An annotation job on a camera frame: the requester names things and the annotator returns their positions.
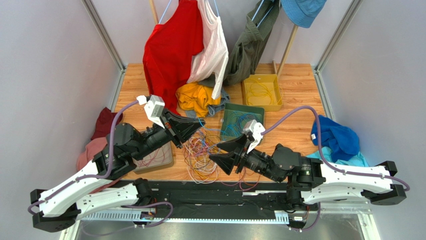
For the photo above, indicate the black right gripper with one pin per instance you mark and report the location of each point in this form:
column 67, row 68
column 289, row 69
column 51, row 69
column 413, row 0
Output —
column 242, row 154

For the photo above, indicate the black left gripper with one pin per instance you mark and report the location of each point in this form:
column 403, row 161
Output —
column 180, row 128

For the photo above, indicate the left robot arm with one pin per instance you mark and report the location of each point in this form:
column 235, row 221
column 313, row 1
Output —
column 87, row 192

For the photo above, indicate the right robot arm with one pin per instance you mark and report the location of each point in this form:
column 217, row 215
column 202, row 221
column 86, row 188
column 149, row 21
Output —
column 310, row 181

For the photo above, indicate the yellow crumpled garment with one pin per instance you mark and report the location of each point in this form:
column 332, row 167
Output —
column 196, row 97

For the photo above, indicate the grey-blue cloth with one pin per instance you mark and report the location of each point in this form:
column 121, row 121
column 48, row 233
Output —
column 213, row 109

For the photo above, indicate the grey plastic tray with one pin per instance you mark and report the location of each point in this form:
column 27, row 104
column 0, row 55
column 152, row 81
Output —
column 161, row 158

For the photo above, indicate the green plastic tray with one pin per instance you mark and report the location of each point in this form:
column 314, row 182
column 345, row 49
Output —
column 236, row 116

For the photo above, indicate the yellow plastic tray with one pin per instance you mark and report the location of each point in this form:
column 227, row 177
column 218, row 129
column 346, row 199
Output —
column 262, row 90

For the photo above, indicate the white hanging tank top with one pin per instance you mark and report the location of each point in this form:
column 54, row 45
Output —
column 214, row 57

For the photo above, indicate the red hanging shirt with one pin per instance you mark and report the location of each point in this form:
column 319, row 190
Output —
column 168, row 52

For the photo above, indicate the maroon cloth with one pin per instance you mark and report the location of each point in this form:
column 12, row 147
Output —
column 103, row 123

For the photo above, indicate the olive green hanging garment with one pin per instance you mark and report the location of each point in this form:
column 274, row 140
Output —
column 248, row 49

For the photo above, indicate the dusty pink cloth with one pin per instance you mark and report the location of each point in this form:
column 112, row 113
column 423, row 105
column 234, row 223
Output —
column 91, row 149

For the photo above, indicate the dark blue cloth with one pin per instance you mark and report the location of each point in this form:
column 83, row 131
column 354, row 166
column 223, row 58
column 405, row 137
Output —
column 338, row 142

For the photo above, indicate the turquoise cloth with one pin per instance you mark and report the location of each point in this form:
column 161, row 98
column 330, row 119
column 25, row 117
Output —
column 352, row 158

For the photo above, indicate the wooden rack pole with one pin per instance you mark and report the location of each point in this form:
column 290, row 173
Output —
column 277, row 70

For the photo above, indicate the light blue bucket hat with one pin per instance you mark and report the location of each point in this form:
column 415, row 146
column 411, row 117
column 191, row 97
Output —
column 302, row 13

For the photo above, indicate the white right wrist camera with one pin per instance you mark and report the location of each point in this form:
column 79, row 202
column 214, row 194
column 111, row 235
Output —
column 253, row 131

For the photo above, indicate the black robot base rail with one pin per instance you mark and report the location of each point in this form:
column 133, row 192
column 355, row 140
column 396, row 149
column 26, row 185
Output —
column 217, row 200

